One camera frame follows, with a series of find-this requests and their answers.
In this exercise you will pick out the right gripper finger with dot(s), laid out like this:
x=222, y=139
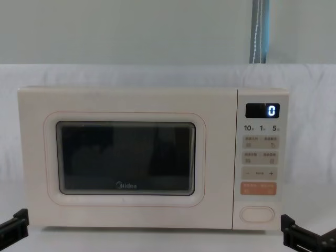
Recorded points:
x=290, y=236

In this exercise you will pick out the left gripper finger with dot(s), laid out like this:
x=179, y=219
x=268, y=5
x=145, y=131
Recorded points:
x=21, y=223

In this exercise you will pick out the oven control panel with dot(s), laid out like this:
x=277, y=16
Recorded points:
x=260, y=162

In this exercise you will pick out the white table cloth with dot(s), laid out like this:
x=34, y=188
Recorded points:
x=157, y=241

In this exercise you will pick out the cream microwave oven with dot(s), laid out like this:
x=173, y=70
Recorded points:
x=126, y=105

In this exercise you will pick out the pale smooth curtain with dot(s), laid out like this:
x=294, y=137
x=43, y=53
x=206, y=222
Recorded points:
x=118, y=29
x=302, y=29

